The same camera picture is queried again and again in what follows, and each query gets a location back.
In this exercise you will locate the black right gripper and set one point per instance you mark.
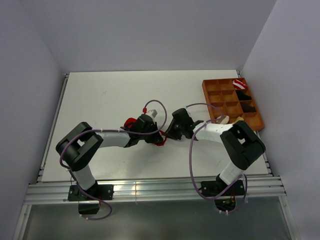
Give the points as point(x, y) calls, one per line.
point(170, 132)

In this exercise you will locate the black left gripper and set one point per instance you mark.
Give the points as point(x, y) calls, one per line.
point(156, 138)

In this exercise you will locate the red sock with white pattern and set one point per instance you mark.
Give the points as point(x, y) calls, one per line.
point(140, 126)

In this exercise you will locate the brown striped sock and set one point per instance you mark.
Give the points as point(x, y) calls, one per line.
point(224, 120)

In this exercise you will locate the yellow sock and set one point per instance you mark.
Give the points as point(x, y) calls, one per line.
point(239, 119)

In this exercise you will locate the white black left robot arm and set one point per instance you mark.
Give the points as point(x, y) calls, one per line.
point(79, 146)

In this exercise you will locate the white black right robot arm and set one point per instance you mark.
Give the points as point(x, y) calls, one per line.
point(242, 145)

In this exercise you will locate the wooden compartment tray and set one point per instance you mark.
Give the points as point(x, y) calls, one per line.
point(222, 94)

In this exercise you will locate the black rolled sock upper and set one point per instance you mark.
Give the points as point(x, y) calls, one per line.
point(242, 96)

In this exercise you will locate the dark brown rolled sock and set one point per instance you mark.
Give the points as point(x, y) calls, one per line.
point(248, 106)

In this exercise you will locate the red white striped rolled sock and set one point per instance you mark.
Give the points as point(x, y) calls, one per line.
point(239, 85)

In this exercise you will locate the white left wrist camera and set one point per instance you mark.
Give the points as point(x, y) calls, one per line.
point(152, 113)

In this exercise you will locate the aluminium frame rail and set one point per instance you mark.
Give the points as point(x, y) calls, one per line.
point(175, 189)

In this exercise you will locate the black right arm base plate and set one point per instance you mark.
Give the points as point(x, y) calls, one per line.
point(212, 188)

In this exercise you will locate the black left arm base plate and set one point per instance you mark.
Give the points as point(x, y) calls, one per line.
point(103, 192)

